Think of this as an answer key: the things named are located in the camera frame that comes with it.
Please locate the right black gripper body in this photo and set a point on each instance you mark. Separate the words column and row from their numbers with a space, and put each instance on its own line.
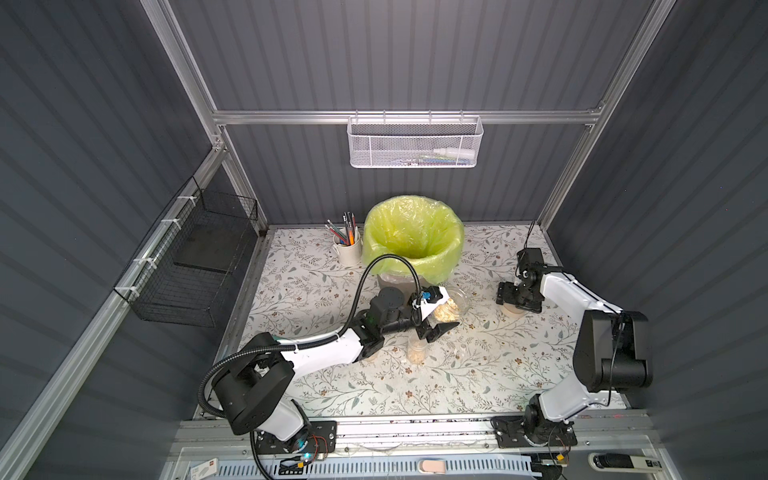
column 517, row 295

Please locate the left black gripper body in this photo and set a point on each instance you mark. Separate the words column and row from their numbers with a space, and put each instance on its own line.
column 425, row 320

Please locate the beige jar lid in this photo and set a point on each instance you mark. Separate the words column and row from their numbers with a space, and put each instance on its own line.
column 512, row 311

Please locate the oatmeal jar with beige lid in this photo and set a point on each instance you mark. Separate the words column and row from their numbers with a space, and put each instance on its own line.
column 455, row 307

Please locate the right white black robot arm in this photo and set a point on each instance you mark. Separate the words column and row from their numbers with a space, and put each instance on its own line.
column 612, row 350

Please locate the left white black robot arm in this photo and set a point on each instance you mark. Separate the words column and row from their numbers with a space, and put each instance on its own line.
column 252, row 388

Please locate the open glass oatmeal jar middle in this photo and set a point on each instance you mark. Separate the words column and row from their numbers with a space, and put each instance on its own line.
column 417, row 350

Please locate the grey trash bin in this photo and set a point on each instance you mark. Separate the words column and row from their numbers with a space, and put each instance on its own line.
column 405, row 284

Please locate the floral table mat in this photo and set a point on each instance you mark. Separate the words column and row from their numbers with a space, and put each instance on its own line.
column 490, row 363

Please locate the white pen cup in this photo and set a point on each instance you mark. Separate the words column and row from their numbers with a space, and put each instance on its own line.
column 349, row 255

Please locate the pens bundle in cup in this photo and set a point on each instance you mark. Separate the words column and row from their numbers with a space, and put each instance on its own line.
column 345, row 231

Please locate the green plastic bin liner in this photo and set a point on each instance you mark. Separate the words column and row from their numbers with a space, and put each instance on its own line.
column 426, row 232

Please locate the pink eraser block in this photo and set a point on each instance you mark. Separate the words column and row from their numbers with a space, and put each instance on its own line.
column 432, row 466

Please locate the white bottle in basket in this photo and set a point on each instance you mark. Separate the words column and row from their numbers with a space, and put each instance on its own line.
column 456, row 154

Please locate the white black stapler device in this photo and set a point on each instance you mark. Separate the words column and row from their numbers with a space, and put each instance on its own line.
column 624, row 463

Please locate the white card with red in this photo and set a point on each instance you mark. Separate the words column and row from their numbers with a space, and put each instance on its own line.
column 204, row 470

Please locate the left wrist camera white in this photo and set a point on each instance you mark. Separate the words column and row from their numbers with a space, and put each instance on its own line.
column 430, row 298

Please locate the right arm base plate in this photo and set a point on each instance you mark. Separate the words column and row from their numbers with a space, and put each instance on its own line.
column 517, row 431

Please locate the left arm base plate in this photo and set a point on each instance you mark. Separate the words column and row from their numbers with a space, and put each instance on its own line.
column 318, row 437

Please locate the white wire mesh basket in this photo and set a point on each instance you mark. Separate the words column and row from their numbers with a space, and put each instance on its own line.
column 407, row 142

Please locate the black wire basket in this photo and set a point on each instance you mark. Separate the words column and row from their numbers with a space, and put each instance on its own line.
column 196, row 263

